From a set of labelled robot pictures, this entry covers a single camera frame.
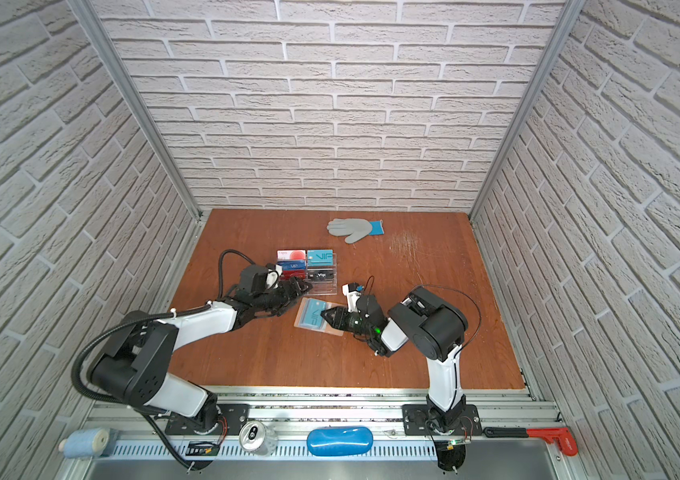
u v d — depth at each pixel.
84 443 0.63
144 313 0.48
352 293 0.87
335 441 0.68
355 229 1.14
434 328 0.52
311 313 0.90
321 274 0.95
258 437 0.61
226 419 0.73
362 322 0.79
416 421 0.73
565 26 0.71
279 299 0.80
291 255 0.95
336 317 0.85
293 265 0.95
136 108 0.87
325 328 0.89
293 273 0.95
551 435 0.71
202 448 0.72
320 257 0.96
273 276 0.74
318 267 0.96
